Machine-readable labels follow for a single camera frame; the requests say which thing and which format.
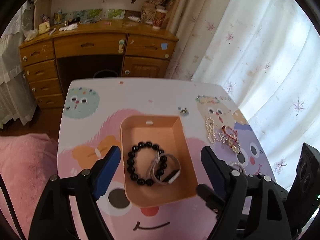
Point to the red string bangle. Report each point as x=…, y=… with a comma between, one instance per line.
x=230, y=132

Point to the pink jewelry tray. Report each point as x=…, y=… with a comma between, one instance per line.
x=143, y=137

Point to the red patterned cup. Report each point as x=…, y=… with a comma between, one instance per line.
x=159, y=18

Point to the pink band smart watch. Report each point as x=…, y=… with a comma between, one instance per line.
x=165, y=169

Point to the cream mug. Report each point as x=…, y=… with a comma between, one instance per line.
x=44, y=27

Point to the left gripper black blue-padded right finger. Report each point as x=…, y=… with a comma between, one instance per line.
x=254, y=206

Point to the cartoon printed table cover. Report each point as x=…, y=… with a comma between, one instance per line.
x=101, y=113

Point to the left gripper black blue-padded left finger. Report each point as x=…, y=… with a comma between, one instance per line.
x=53, y=217

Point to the wooden desk with drawers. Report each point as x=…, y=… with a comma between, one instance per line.
x=117, y=48

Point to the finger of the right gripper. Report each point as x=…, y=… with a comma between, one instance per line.
x=212, y=200

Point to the white floral curtain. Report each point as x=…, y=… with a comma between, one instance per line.
x=265, y=54

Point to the white lace cloth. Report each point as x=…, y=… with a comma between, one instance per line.
x=17, y=100

